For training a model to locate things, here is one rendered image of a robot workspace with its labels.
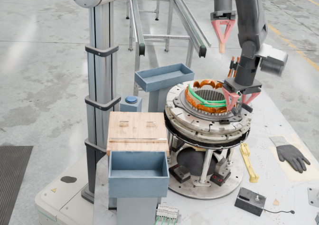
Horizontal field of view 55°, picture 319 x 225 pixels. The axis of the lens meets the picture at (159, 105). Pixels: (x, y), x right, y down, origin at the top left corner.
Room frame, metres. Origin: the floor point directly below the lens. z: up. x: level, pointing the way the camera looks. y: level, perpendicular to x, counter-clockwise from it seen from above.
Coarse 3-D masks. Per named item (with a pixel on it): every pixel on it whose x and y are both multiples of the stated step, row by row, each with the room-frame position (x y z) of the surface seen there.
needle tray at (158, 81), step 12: (144, 72) 1.21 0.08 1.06; (156, 72) 1.24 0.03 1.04; (168, 72) 1.28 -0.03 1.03; (180, 72) 1.30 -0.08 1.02; (192, 72) 1.24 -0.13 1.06; (144, 84) 1.11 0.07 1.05; (156, 84) 1.12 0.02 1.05; (168, 84) 1.16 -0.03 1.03; (156, 96) 1.16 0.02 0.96; (156, 108) 1.16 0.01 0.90
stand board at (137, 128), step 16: (112, 112) 0.87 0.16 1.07; (128, 112) 0.88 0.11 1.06; (144, 112) 0.89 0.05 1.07; (160, 112) 0.90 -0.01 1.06; (112, 128) 0.79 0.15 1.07; (128, 128) 0.79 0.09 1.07; (144, 128) 0.80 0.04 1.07; (160, 128) 0.81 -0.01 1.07; (112, 144) 0.71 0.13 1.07; (128, 144) 0.72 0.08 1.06; (144, 144) 0.72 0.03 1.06; (160, 144) 0.73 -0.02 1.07
